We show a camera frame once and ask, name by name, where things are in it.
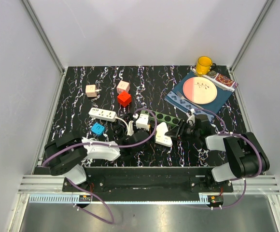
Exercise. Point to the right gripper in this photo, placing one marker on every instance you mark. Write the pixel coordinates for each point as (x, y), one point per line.
(178, 132)

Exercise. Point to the white triangular power strip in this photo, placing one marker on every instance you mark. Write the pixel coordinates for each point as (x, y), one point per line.
(160, 135)

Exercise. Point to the green power strip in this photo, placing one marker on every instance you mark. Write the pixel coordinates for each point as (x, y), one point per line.
(160, 117)

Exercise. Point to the red cube socket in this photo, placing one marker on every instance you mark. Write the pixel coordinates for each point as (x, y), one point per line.
(124, 99)

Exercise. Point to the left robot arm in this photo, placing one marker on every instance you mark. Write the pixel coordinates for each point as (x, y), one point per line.
(64, 155)

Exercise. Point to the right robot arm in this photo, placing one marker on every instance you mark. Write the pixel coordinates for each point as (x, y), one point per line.
(245, 156)

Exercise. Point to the blue plug adapter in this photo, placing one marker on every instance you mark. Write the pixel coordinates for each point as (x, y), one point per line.
(98, 129)

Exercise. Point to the silver fork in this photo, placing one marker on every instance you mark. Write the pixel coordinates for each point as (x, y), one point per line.
(182, 97)

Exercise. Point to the blue placemat cloth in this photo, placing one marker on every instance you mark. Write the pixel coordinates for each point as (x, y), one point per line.
(185, 106)

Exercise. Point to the white rectangular power strip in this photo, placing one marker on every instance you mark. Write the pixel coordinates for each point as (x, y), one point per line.
(102, 114)

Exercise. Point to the pink cream plate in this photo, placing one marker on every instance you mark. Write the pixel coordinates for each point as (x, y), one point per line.
(199, 90)

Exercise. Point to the pink cube socket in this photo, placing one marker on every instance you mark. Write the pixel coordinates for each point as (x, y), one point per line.
(123, 86)

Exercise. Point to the beige cube socket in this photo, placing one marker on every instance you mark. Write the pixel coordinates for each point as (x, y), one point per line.
(91, 91)

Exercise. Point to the yellow mug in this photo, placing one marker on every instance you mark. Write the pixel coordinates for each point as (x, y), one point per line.
(204, 65)

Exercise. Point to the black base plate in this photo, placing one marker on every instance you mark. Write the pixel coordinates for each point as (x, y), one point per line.
(152, 184)

